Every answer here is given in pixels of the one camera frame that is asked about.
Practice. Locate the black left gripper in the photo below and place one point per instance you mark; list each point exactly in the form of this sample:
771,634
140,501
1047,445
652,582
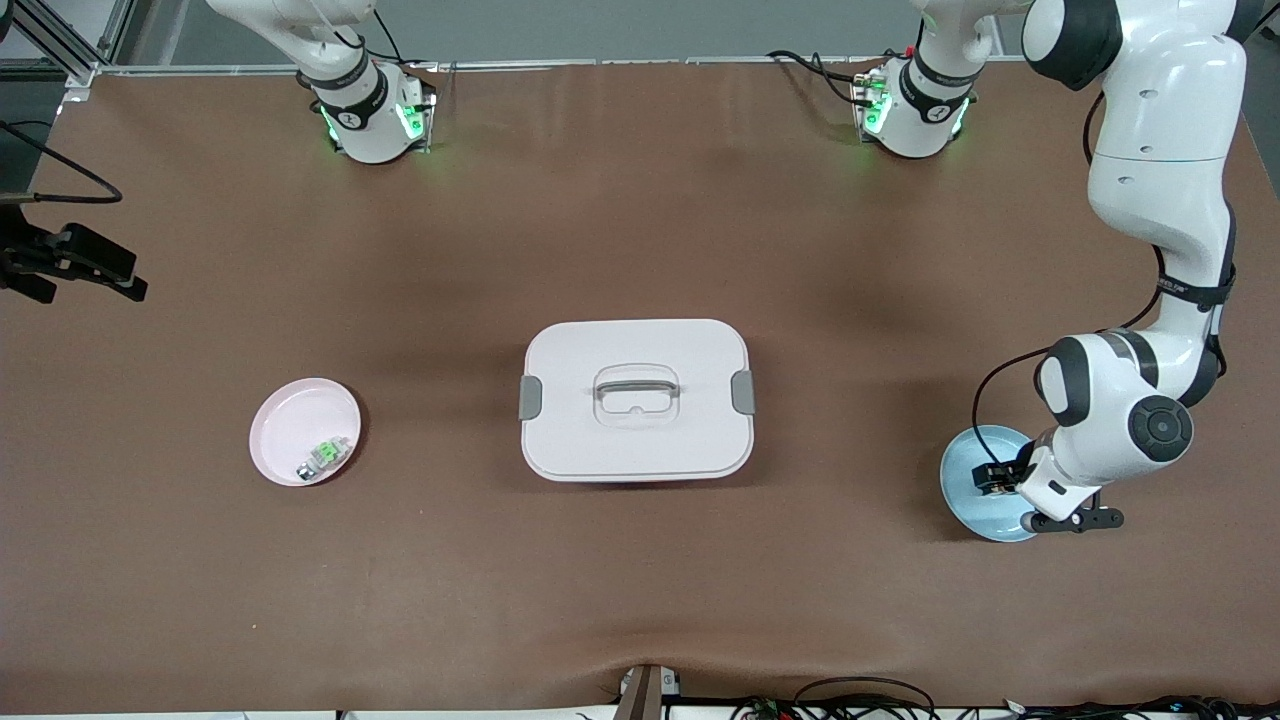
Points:
1003,474

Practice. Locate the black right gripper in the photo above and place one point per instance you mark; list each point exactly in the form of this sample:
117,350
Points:
22,258

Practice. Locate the black orange switch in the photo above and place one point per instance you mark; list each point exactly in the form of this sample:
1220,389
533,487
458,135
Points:
984,483

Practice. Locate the blue plate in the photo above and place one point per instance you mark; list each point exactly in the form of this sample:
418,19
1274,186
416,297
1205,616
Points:
975,515

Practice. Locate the pink plate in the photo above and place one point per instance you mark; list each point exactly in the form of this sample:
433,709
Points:
290,420

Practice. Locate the grey box latch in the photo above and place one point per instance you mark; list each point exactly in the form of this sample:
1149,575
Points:
743,392
530,398

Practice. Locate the white lidded storage box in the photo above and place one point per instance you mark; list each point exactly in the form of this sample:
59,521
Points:
690,440

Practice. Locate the brown table mat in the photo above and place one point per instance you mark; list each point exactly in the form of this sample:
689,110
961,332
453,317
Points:
640,580

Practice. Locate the aluminium frame post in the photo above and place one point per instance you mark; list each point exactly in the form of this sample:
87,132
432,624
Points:
70,55

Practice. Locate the green switch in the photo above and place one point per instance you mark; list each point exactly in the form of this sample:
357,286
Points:
324,457

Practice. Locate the grey mount post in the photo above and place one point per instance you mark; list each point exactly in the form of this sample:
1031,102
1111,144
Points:
637,695

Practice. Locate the silver table edge rail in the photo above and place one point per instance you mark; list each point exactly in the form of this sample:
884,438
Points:
620,63

